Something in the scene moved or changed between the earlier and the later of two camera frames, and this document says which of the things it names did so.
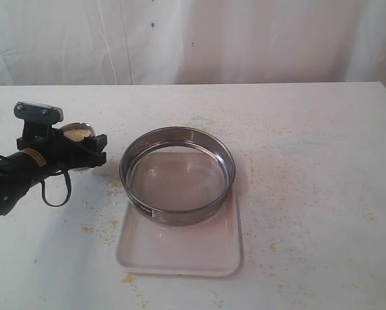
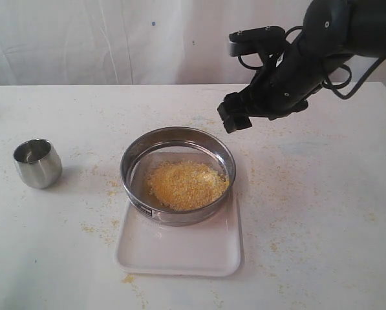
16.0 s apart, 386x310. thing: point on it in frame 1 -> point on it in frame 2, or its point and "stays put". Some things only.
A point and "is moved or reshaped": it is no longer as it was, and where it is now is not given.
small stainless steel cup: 77,132 is moved or reshaped
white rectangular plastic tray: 213,248 stays put
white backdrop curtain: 56,42 stays put
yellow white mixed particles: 77,134 -> 183,185
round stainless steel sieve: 178,175 stays put
